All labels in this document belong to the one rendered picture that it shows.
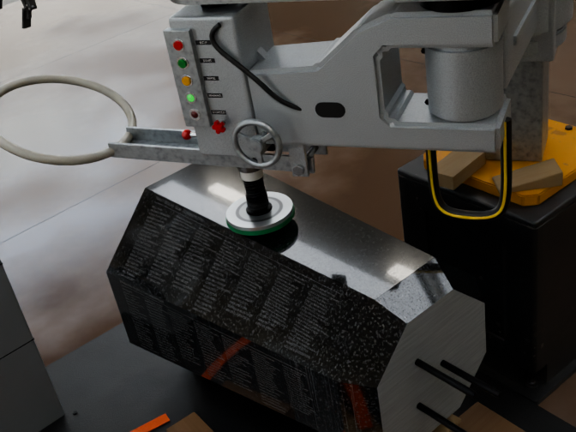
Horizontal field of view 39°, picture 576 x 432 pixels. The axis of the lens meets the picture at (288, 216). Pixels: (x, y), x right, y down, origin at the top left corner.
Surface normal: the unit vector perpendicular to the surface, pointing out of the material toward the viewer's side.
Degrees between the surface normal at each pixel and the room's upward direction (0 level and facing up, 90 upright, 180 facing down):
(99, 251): 0
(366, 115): 90
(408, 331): 90
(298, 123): 90
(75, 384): 0
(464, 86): 90
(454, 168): 0
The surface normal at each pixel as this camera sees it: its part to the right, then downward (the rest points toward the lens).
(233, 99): -0.36, 0.54
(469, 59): -0.04, 0.53
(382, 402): 0.65, 0.31
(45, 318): -0.15, -0.84
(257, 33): 0.92, 0.07
